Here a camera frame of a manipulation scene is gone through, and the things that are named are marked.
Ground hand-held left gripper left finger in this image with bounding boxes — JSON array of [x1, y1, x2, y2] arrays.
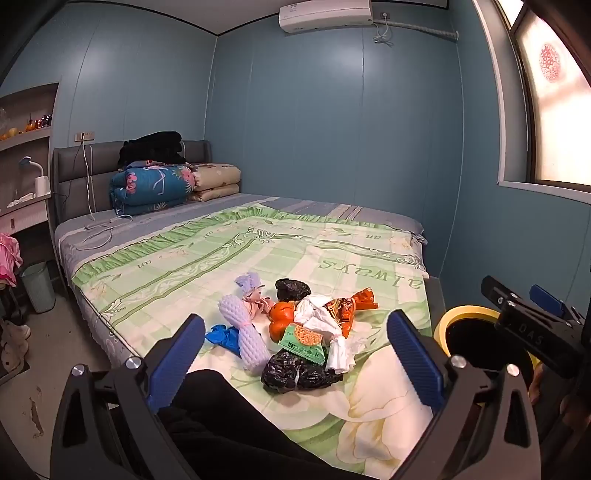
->
[[50, 314, 207, 480]]

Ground grey padded headboard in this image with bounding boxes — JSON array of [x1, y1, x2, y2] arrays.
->
[[52, 140, 212, 227]]

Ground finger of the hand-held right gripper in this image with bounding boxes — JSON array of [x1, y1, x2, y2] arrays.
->
[[481, 276, 525, 310], [529, 284, 585, 324]]

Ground white shelf desk unit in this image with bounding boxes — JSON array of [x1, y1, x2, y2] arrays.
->
[[0, 82, 61, 278]]

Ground black clothing pile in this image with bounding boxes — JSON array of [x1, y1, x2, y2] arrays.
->
[[117, 131, 188, 168]]

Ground white charging cable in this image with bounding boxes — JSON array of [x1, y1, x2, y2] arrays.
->
[[75, 138, 134, 252]]

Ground large purple foam net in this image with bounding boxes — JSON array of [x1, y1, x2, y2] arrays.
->
[[218, 295, 271, 374]]

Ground large black plastic bag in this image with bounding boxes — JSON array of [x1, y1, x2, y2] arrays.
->
[[261, 351, 345, 394]]

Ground small black plastic bag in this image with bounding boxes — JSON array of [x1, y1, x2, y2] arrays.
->
[[276, 278, 312, 305]]

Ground pink clothing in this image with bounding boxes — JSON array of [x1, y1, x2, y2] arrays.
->
[[0, 232, 24, 287]]

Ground white desk lamp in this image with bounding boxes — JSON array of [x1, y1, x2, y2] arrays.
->
[[18, 156, 51, 197]]

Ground red paper-cut decoration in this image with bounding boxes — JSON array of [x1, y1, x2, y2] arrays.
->
[[538, 44, 561, 84]]

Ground frosted window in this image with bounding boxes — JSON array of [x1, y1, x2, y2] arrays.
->
[[471, 0, 591, 204]]

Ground person's right hand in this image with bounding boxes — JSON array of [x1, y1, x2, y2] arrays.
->
[[527, 364, 544, 406]]

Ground white tissue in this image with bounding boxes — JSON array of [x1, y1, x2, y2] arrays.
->
[[324, 336, 357, 374], [293, 293, 342, 340]]

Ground black trash can yellow rim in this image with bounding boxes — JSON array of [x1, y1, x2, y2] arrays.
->
[[434, 305, 548, 402]]

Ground pale green wastebasket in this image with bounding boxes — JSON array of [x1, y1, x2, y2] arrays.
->
[[19, 261, 57, 313]]

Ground white wrapped wall pipe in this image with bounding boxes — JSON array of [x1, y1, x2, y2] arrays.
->
[[390, 18, 460, 42]]

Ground white air conditioner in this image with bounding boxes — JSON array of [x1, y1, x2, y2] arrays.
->
[[278, 0, 374, 34]]

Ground white power cord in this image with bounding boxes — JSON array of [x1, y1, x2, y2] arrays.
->
[[373, 11, 395, 46]]

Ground small purple foam net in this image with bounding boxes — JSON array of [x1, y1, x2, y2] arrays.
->
[[234, 271, 265, 296]]

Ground white shoe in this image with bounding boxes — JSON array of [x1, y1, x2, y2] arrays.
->
[[0, 344, 24, 372], [0, 322, 32, 344]]

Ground orange snack wrapper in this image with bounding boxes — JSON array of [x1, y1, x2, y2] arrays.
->
[[323, 286, 379, 337]]

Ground green printed bedsheet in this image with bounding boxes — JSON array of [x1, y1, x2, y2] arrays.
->
[[69, 205, 435, 480]]

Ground green snack packet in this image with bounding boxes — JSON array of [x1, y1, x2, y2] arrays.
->
[[277, 323, 329, 366]]

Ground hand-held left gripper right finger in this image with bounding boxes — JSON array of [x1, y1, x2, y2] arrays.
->
[[386, 309, 542, 480]]

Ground blue floral pillow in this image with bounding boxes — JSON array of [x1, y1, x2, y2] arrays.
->
[[109, 161, 197, 217]]

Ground beige stacked pillows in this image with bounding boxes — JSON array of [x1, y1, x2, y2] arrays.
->
[[187, 162, 242, 202]]

